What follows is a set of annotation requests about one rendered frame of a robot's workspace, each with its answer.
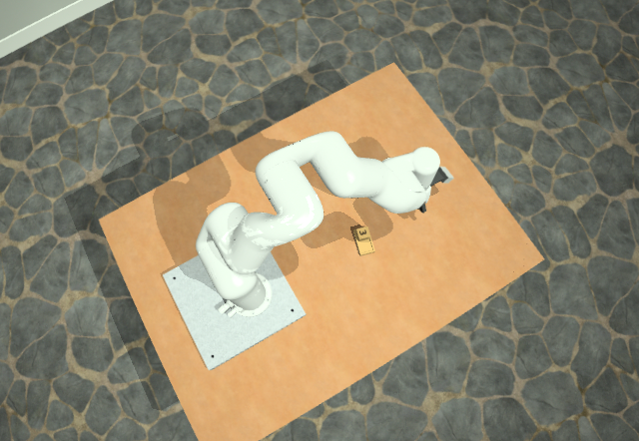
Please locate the tan wooden calendar tray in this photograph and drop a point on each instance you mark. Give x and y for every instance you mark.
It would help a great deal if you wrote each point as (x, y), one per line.
(365, 246)

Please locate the tan wooden number cube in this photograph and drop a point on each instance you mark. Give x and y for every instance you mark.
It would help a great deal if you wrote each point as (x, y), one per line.
(362, 233)

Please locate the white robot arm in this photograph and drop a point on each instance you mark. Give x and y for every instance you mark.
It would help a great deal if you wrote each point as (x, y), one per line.
(232, 257)

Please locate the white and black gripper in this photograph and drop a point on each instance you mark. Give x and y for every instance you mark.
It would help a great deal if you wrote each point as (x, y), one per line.
(423, 207)

